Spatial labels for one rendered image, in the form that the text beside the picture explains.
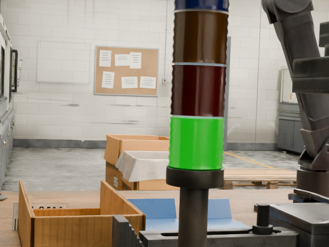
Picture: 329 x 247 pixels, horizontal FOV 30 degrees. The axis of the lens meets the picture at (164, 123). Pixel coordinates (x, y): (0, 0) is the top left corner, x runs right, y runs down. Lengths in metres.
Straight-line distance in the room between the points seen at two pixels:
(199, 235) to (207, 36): 0.13
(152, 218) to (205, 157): 0.46
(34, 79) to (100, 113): 1.35
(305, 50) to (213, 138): 0.67
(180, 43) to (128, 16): 11.20
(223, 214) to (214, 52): 0.51
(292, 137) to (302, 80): 11.00
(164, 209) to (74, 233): 0.25
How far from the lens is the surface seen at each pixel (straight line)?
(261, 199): 1.21
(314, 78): 0.63
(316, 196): 0.73
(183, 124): 0.41
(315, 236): 0.59
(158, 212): 0.87
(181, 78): 0.41
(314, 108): 1.06
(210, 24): 0.41
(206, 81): 0.40
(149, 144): 4.72
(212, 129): 0.41
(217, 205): 0.89
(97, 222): 0.65
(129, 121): 11.56
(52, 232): 0.64
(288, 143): 11.81
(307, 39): 1.06
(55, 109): 11.41
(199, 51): 0.40
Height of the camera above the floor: 1.10
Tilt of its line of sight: 3 degrees down
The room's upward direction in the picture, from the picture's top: 2 degrees clockwise
